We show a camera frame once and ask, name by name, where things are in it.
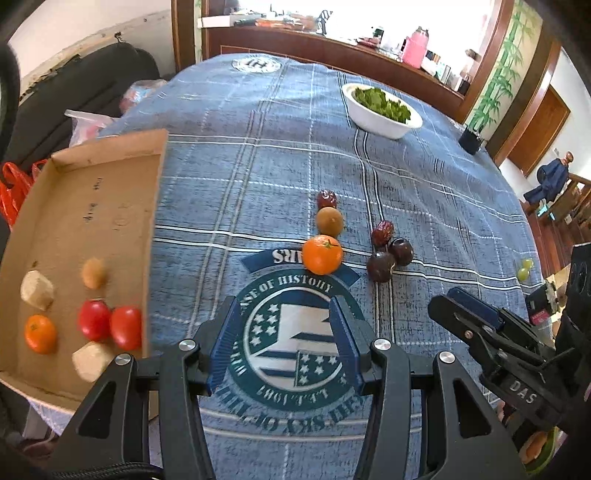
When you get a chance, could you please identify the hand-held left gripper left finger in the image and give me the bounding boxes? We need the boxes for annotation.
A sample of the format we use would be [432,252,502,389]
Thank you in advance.
[48,296,244,480]

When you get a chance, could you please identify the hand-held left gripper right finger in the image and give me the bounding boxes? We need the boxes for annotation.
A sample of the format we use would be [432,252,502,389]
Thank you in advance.
[329,296,528,480]

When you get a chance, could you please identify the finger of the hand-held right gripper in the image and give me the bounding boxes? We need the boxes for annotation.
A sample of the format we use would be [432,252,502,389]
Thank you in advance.
[428,294,542,378]
[449,286,556,359]

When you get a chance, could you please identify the red tomato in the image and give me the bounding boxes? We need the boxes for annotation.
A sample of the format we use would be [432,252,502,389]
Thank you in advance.
[78,300,112,342]
[109,306,143,352]

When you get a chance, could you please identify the peeled banana piece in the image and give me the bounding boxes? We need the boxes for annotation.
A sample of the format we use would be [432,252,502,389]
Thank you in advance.
[21,270,55,311]
[71,342,116,384]

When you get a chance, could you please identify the brown kiwi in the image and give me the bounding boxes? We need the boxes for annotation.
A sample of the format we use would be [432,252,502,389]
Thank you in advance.
[82,257,109,291]
[317,208,345,236]

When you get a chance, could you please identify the orange tangerine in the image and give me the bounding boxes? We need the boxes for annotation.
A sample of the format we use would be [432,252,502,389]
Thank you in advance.
[24,315,58,355]
[302,234,345,275]

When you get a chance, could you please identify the cardboard box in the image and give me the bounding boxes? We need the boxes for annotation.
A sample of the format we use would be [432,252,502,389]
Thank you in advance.
[0,129,169,421]

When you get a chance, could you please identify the black device with red label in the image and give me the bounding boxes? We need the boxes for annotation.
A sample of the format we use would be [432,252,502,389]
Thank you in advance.
[525,281,561,326]

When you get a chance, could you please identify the dark purple plum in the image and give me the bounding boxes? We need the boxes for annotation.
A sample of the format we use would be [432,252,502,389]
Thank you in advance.
[367,251,396,283]
[389,237,414,267]

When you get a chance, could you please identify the green plastic container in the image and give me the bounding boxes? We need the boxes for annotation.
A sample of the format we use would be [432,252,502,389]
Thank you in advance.
[526,429,559,476]

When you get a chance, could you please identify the wooden banister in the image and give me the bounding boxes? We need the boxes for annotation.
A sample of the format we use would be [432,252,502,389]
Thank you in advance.
[526,173,591,278]

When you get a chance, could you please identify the dark blue coat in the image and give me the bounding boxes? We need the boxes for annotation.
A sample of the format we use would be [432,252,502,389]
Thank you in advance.
[524,159,568,204]

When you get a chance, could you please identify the black cup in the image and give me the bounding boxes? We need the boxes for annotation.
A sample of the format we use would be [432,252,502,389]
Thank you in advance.
[458,124,483,155]

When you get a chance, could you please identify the wooden door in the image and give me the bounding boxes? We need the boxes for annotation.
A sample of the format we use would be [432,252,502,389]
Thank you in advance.
[505,85,573,176]

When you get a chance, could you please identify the blue plaid printed tablecloth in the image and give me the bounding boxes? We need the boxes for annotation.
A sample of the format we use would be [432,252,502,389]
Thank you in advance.
[28,58,548,480]

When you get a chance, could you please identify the white bowl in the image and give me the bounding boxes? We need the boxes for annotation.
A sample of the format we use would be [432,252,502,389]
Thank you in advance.
[342,83,423,140]

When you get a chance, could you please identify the green leafy vegetables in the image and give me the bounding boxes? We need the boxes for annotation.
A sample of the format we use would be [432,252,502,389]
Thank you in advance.
[353,88,411,123]

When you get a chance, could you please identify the clear plastic bag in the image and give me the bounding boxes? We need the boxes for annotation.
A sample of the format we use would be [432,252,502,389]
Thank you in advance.
[65,108,121,148]
[122,79,167,114]

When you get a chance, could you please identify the red plastic bag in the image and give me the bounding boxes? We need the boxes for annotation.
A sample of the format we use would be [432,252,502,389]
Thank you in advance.
[0,161,47,227]

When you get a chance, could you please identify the pink bottle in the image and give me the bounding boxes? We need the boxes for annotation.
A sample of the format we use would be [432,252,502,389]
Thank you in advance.
[402,27,430,69]

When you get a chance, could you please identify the black bag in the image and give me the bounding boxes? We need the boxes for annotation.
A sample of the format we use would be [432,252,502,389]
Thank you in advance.
[0,39,160,167]

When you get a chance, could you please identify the wooden sideboard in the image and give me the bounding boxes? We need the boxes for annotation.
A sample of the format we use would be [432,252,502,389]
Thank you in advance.
[173,0,513,125]

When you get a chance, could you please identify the bamboo wall decal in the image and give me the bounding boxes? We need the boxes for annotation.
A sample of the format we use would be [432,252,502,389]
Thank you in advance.
[466,0,543,134]

